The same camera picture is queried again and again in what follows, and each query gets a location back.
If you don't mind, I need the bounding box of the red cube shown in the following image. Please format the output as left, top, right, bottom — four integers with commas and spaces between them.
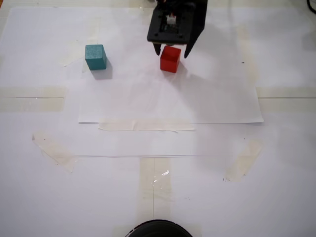
159, 46, 182, 73

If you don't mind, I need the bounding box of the teal blue cube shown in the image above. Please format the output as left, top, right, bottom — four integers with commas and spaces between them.
84, 44, 108, 71

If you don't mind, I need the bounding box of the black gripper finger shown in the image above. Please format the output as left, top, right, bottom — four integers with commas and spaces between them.
184, 11, 207, 59
152, 43, 163, 57

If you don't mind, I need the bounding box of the white paper sheet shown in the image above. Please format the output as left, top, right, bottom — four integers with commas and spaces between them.
78, 6, 264, 124

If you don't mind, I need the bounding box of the black round stand base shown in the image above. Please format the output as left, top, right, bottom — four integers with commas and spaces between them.
125, 219, 194, 237

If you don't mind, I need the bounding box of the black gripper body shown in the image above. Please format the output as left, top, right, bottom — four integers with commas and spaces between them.
155, 0, 208, 12

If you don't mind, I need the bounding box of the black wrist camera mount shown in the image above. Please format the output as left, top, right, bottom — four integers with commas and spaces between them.
147, 6, 194, 47

